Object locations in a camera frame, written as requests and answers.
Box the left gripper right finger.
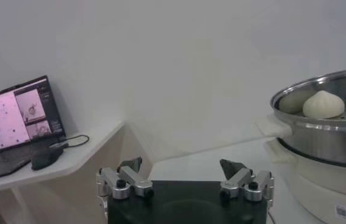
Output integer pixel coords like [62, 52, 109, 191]
[219, 158, 275, 203]

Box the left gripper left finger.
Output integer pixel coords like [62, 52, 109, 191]
[96, 156, 155, 200]

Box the white steamed baozi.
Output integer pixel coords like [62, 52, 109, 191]
[302, 89, 346, 119]

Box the perforated steel steamer basket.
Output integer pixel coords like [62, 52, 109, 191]
[255, 67, 346, 170]

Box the large white table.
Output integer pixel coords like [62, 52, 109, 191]
[147, 136, 323, 224]

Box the white side table with mouse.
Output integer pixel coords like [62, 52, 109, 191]
[0, 120, 125, 224]

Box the white electric cooker pot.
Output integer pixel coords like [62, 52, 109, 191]
[263, 138, 346, 224]

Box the black computer mouse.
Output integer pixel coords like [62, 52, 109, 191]
[30, 147, 65, 171]

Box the black open laptop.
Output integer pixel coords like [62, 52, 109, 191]
[0, 75, 67, 183]

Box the thin black looped cable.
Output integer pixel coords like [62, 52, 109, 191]
[49, 134, 90, 150]

